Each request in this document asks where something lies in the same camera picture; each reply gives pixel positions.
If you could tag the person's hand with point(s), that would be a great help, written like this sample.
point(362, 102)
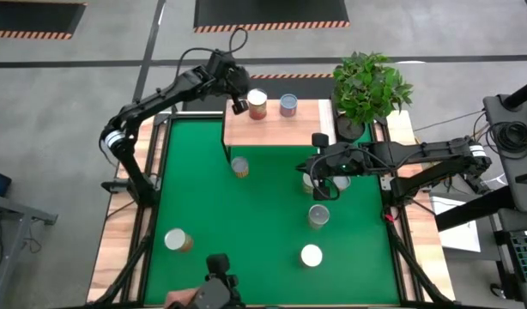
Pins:
point(179, 297)

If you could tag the grey desk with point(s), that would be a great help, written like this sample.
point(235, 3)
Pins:
point(6, 219)

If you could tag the black caster wheel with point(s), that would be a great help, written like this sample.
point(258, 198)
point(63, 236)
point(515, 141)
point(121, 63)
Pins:
point(497, 291)

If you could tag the tall green pears can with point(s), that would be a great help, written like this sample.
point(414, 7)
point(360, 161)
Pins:
point(318, 215)

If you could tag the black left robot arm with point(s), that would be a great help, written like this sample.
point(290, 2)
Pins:
point(160, 96)

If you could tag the green table mat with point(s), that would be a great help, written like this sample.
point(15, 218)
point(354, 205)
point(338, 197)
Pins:
point(255, 240)

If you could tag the short can purple label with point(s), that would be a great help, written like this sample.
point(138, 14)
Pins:
point(288, 102)

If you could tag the backlit keyboard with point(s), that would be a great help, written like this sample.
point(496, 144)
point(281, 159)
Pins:
point(525, 255)

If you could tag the white board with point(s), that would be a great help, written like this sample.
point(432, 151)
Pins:
point(461, 238)

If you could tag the wooden shelf black legs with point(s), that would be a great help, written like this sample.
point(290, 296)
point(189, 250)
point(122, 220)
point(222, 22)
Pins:
point(289, 129)

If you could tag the black pole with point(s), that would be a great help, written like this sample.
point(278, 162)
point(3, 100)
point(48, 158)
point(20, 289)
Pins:
point(523, 91)

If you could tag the black beam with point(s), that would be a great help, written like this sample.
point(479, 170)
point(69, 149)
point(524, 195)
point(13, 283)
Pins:
point(469, 210)

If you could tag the short mushroom can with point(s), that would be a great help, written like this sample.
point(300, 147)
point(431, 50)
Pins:
point(343, 183)

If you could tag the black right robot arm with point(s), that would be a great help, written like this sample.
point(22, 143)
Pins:
point(418, 152)

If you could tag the red clip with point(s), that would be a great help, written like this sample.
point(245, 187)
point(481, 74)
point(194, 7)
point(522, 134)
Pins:
point(390, 218)

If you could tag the tall can orange label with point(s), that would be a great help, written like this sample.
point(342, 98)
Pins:
point(175, 239)

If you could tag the tall corn can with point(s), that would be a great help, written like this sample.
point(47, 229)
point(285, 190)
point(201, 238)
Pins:
point(311, 255)

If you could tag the black aluminium frame rail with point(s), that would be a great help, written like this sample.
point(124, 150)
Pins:
point(149, 240)
point(396, 257)

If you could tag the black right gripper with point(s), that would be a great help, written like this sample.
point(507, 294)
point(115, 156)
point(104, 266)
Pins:
point(332, 163)

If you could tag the silver metal bar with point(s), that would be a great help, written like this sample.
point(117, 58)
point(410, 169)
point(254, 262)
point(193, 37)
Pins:
point(199, 113)

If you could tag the green potted plant black pot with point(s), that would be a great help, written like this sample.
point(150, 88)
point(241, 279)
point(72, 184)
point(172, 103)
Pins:
point(366, 86)

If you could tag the tall can yellow label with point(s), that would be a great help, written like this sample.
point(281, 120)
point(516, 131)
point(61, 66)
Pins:
point(306, 183)

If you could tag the tall can red label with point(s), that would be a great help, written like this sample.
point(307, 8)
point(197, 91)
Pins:
point(257, 98)

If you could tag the black floor mat striped edge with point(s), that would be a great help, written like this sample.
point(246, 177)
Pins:
point(270, 13)
point(32, 17)
point(306, 88)

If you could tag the short can striped orange label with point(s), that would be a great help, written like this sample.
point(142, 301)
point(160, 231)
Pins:
point(240, 165)

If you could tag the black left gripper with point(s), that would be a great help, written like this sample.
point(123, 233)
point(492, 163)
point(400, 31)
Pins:
point(229, 79)

